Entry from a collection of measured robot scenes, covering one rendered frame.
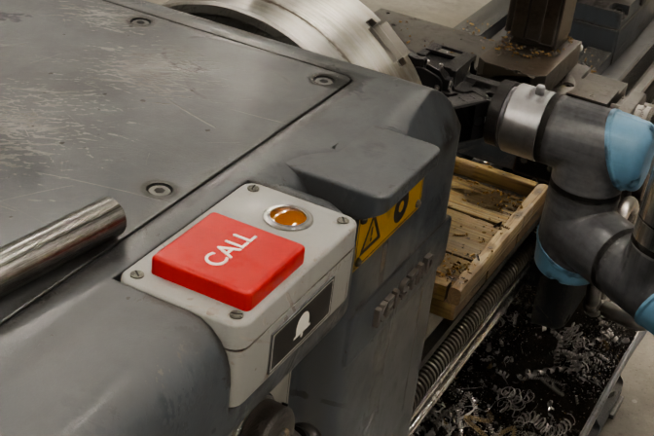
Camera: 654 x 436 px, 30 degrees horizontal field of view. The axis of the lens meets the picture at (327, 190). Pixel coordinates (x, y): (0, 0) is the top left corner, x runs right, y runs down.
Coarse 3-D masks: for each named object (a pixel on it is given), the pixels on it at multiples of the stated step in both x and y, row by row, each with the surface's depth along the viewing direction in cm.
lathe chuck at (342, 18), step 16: (272, 0) 106; (288, 0) 107; (304, 0) 108; (320, 0) 109; (336, 0) 110; (352, 0) 111; (304, 16) 105; (320, 16) 107; (336, 16) 108; (352, 16) 109; (368, 16) 111; (320, 32) 105; (336, 32) 106; (352, 32) 107; (368, 32) 109; (352, 48) 106; (368, 48) 107; (368, 64) 106; (384, 64) 108; (416, 80) 111
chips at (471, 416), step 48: (528, 288) 201; (528, 336) 189; (576, 336) 190; (624, 336) 191; (480, 384) 176; (528, 384) 178; (576, 384) 179; (432, 432) 163; (480, 432) 160; (528, 432) 162; (576, 432) 169
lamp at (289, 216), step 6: (276, 210) 70; (282, 210) 70; (288, 210) 70; (294, 210) 70; (276, 216) 69; (282, 216) 69; (288, 216) 69; (294, 216) 69; (300, 216) 69; (306, 216) 70; (276, 222) 69; (282, 222) 69; (288, 222) 69; (294, 222) 69; (300, 222) 69
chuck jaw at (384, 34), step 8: (368, 24) 111; (384, 24) 115; (376, 32) 111; (384, 32) 115; (392, 32) 116; (384, 40) 111; (392, 40) 115; (400, 40) 116; (384, 48) 111; (392, 48) 111; (400, 48) 115; (392, 56) 111; (400, 56) 112; (400, 64) 111
